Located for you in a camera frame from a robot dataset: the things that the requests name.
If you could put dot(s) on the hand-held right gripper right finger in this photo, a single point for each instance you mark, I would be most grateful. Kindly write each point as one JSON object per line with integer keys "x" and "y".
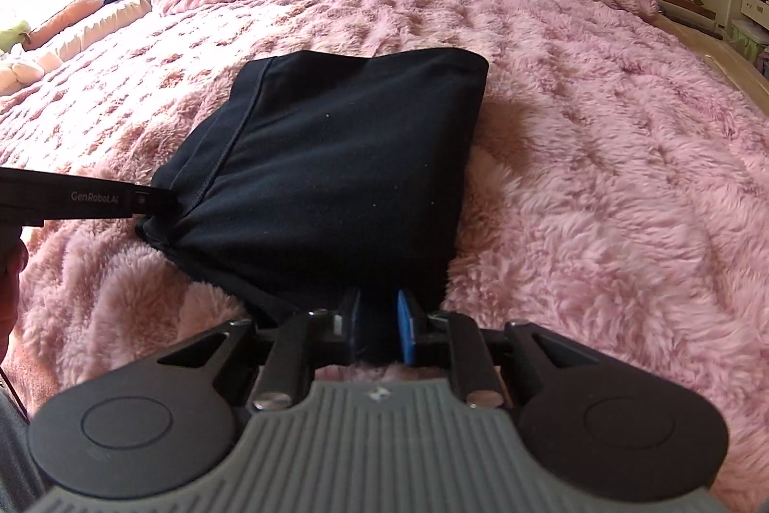
{"x": 408, "y": 330}

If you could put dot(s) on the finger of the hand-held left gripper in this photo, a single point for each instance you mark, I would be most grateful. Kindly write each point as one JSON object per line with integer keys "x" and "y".
{"x": 157, "y": 201}

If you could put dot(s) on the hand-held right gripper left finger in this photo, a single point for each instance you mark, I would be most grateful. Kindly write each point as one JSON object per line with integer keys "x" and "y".
{"x": 354, "y": 324}

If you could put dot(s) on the black pants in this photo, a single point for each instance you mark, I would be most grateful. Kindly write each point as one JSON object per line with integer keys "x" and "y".
{"x": 330, "y": 158}

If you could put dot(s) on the person's left hand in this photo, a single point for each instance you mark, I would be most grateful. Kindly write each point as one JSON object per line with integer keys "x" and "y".
{"x": 11, "y": 296}

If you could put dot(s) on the pale pink plush toy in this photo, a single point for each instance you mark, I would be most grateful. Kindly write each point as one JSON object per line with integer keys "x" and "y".
{"x": 24, "y": 73}

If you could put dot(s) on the green plush toy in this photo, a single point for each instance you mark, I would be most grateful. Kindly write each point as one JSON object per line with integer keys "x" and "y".
{"x": 13, "y": 35}

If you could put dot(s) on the long pink cushion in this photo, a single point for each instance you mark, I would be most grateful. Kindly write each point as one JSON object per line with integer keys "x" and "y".
{"x": 78, "y": 17}

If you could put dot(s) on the pink fluffy blanket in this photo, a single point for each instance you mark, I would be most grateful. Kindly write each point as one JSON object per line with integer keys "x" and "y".
{"x": 601, "y": 158}

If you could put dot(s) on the person's grey clothing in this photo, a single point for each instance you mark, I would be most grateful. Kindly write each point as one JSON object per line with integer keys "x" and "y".
{"x": 15, "y": 453}

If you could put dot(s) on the wooden nightstand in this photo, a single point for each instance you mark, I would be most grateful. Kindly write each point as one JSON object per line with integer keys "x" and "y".
{"x": 691, "y": 11}

